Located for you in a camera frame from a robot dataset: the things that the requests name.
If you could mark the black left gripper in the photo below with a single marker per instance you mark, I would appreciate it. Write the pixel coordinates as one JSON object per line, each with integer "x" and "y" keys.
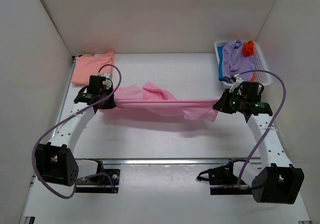
{"x": 111, "y": 103}

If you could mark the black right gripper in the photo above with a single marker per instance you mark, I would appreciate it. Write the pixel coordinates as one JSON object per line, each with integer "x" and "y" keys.
{"x": 222, "y": 104}

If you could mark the pink t-shirt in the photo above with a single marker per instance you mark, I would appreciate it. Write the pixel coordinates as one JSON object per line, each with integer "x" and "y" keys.
{"x": 161, "y": 102}

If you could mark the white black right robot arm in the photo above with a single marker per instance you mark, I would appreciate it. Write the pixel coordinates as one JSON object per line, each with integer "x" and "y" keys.
{"x": 277, "y": 181}

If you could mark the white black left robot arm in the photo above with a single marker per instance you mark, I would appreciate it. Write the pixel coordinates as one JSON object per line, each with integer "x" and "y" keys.
{"x": 54, "y": 160}

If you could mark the folded salmon t-shirt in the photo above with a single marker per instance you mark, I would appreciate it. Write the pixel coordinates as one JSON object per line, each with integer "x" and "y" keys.
{"x": 87, "y": 65}

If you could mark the white plastic laundry basket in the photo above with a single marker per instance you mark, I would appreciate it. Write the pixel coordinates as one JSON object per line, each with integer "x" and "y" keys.
{"x": 261, "y": 77}

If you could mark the lavender t-shirt in basket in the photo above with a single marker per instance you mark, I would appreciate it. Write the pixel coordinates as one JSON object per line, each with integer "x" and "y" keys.
{"x": 233, "y": 60}

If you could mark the orange garment in basket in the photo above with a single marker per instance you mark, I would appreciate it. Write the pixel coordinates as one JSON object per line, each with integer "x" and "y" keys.
{"x": 248, "y": 49}

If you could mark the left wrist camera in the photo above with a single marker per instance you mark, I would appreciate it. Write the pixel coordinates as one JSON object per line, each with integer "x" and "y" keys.
{"x": 106, "y": 76}

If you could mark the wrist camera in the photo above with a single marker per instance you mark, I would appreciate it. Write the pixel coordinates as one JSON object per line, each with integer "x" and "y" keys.
{"x": 237, "y": 81}
{"x": 106, "y": 76}

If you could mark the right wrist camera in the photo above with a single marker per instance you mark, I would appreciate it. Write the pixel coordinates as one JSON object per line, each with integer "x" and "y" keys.
{"x": 237, "y": 81}

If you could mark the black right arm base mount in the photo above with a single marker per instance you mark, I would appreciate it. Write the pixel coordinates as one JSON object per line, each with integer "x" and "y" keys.
{"x": 222, "y": 181}

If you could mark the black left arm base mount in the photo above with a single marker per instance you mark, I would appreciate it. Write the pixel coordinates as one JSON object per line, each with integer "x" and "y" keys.
{"x": 105, "y": 180}

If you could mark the aluminium table edge rail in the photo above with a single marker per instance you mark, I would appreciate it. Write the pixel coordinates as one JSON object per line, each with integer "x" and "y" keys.
{"x": 163, "y": 161}

